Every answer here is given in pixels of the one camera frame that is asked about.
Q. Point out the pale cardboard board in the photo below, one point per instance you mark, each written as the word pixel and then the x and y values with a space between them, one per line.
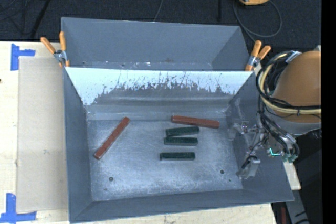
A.
pixel 39 126

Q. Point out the grey metal bin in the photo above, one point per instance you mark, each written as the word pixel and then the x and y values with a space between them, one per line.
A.
pixel 147 175

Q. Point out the red-brown flat block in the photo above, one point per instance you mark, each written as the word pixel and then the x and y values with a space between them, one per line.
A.
pixel 195 121
pixel 111 138

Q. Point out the dark green flat block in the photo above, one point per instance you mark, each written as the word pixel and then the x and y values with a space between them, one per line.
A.
pixel 177 156
pixel 181 141
pixel 182 131

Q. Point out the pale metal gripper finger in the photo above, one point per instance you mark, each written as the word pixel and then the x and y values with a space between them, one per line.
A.
pixel 249 168
pixel 241 130

